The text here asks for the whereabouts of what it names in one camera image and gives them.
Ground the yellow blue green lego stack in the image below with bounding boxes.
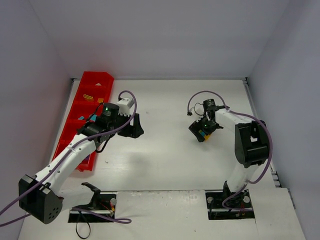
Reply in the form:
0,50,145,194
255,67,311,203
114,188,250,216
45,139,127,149
198,130,211,143

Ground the teal oval lego piece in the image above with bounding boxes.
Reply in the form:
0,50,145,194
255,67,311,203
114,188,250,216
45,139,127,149
89,114,97,121

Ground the yellow black striped lego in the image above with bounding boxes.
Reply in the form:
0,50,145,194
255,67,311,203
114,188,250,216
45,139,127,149
83,94,94,102

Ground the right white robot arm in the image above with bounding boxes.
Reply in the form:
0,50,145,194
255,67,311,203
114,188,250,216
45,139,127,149
188,99,271,193

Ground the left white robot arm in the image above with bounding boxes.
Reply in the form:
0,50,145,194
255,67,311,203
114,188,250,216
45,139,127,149
18,99,144,225

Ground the red divided plastic bin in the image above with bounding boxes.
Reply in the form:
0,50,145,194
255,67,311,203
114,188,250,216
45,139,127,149
53,71,114,158

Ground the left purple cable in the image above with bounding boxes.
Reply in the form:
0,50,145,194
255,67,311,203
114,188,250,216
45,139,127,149
0,90,138,223

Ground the purple cable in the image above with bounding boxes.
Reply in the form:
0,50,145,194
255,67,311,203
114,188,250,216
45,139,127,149
187,90,273,213
0,90,138,223

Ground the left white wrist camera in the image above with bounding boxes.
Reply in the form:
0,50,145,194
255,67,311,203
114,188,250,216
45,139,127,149
116,97,134,116

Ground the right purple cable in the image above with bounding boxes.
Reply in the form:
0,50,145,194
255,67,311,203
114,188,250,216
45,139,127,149
187,90,273,213

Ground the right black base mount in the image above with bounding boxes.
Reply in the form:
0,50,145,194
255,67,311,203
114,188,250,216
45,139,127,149
205,182,255,221

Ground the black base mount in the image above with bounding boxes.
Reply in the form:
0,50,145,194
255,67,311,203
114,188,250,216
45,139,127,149
205,182,255,221
68,182,117,223

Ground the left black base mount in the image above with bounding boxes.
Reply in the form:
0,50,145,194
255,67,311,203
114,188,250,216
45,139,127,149
68,182,117,223

